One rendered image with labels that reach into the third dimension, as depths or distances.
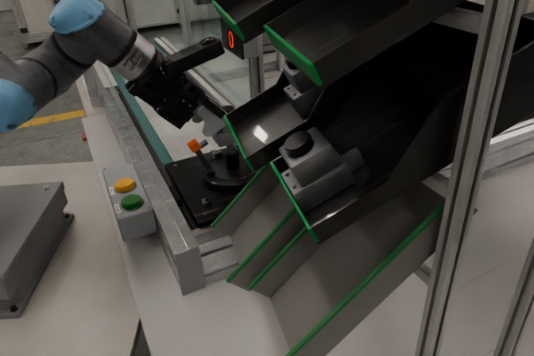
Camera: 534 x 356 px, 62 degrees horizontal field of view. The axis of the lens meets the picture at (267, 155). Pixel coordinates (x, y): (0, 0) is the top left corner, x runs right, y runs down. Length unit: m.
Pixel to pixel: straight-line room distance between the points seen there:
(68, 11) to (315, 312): 0.54
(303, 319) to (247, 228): 0.20
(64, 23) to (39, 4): 5.40
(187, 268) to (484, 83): 0.59
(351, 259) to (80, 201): 0.77
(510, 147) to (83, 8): 0.98
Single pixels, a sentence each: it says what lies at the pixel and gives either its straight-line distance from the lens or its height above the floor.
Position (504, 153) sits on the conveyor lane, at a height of 0.92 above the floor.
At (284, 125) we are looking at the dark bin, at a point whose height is 1.22.
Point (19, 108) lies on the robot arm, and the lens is 0.68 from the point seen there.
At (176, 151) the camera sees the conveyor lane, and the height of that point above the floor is 0.92.
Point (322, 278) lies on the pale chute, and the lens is 0.60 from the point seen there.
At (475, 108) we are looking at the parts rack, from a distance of 0.41.
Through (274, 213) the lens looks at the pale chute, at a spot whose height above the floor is 1.06.
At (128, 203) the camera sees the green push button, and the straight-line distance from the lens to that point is 0.92.
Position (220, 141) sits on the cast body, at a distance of 0.87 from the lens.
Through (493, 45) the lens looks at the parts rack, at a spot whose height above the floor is 1.37.
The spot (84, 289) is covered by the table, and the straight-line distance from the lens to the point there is 0.93.
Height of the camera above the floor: 1.48
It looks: 30 degrees down
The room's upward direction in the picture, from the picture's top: 3 degrees counter-clockwise
